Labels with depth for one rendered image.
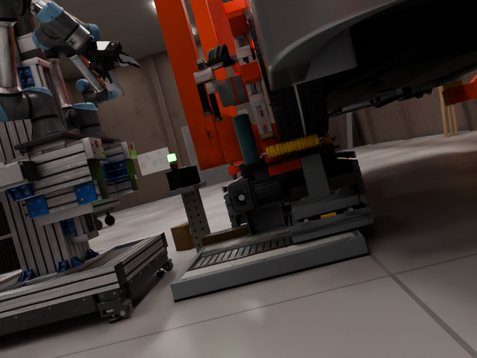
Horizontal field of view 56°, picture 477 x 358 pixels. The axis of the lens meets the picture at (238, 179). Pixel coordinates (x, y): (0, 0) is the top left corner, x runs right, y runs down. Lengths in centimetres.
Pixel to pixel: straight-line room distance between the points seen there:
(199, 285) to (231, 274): 15
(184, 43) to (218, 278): 148
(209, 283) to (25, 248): 94
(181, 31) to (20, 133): 110
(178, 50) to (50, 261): 139
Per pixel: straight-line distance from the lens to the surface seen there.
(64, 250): 230
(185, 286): 194
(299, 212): 203
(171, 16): 285
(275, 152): 207
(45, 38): 167
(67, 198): 210
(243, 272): 188
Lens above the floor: 48
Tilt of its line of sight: 1 degrees down
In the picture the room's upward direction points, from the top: 15 degrees counter-clockwise
